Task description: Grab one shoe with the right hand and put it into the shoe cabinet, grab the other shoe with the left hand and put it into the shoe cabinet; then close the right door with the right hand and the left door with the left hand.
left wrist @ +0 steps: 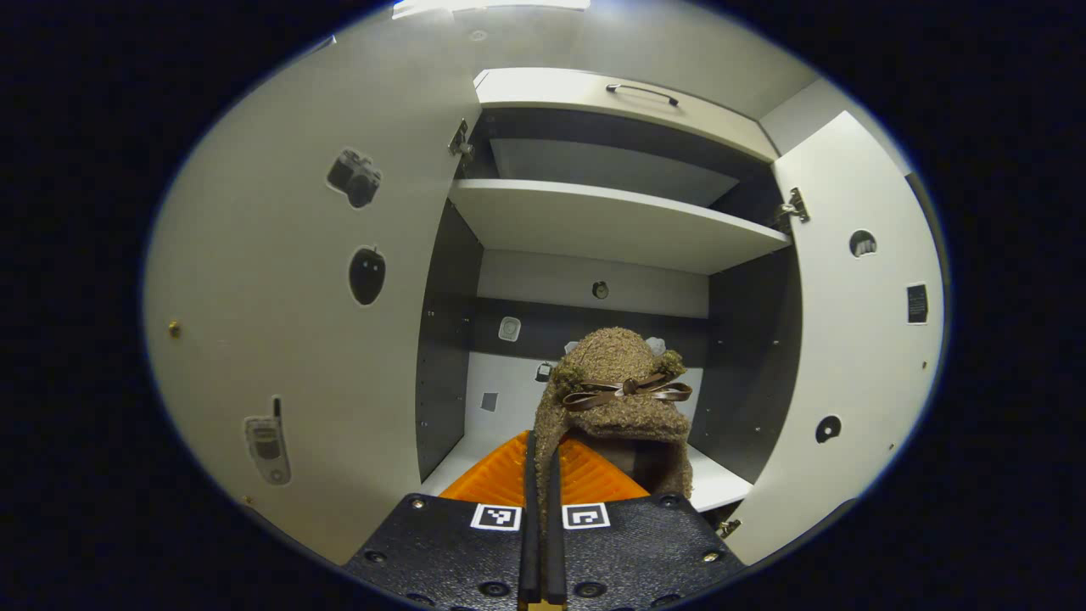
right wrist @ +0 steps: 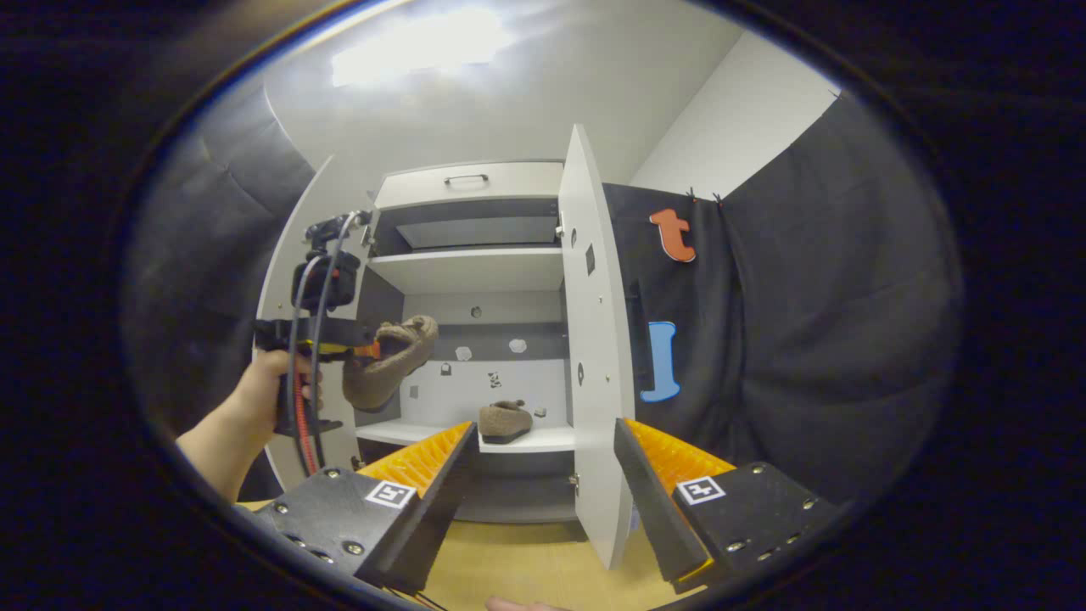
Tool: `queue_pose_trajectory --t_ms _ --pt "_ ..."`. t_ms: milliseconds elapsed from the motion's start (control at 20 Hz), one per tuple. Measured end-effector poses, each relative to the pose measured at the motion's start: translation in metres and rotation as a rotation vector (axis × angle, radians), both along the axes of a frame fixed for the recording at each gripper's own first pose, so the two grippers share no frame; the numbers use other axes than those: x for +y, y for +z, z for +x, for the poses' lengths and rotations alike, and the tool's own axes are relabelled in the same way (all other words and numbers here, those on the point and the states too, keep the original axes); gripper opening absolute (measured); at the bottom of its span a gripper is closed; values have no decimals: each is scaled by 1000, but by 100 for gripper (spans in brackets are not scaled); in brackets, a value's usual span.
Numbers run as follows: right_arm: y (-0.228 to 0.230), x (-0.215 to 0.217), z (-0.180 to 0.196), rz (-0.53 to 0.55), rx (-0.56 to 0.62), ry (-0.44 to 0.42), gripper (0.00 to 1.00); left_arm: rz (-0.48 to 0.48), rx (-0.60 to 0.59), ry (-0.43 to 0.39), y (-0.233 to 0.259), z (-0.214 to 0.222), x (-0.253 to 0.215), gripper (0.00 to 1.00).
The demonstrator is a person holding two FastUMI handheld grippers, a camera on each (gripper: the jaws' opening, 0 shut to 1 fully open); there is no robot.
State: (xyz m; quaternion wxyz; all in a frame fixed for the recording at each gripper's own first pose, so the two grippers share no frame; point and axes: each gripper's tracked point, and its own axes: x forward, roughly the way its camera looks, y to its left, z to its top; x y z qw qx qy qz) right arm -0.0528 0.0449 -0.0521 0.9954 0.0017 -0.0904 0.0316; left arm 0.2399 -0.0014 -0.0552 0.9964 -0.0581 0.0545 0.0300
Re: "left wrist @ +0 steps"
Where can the white shoe cabinet door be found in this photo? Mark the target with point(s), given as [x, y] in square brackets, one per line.
[848, 339]
[280, 339]

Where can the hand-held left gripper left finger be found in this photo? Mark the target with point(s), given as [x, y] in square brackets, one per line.
[530, 543]

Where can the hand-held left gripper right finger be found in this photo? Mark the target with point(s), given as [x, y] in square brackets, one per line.
[556, 543]

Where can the brown fuzzy shoe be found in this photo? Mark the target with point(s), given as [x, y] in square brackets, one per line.
[619, 356]

